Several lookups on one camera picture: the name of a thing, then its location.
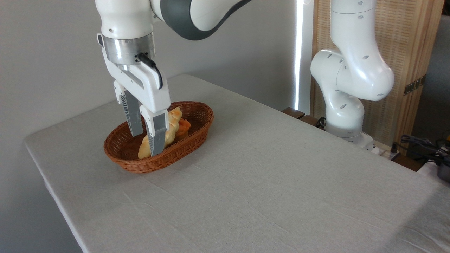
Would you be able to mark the dark brown wooden block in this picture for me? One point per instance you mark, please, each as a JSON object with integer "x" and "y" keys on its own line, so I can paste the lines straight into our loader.
{"x": 311, "y": 120}
{"x": 293, "y": 112}

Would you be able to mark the wooden folding screen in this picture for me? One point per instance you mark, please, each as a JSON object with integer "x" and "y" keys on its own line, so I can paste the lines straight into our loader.
{"x": 400, "y": 35}

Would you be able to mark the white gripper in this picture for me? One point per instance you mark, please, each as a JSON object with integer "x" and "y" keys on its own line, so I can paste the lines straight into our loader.
{"x": 149, "y": 82}

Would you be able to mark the grey tablecloth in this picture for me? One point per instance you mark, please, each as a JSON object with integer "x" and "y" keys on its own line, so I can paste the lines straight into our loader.
{"x": 263, "y": 175}

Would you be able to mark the brown wicker basket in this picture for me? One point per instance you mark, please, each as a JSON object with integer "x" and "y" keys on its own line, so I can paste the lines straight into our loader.
{"x": 198, "y": 117}

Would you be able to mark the black screen hinge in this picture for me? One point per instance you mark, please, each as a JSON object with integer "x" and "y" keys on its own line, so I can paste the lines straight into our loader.
{"x": 415, "y": 85}

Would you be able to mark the small orange bread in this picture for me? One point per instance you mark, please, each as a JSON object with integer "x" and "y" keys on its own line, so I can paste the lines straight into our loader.
{"x": 184, "y": 128}

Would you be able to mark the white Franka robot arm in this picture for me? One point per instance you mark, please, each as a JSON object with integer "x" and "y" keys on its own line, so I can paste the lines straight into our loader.
{"x": 351, "y": 70}

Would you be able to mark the long twisted bread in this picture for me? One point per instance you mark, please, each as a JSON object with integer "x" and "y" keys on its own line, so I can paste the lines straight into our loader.
{"x": 174, "y": 121}

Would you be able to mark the black plug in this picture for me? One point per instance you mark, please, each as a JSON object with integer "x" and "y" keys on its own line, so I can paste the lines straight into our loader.
{"x": 394, "y": 147}

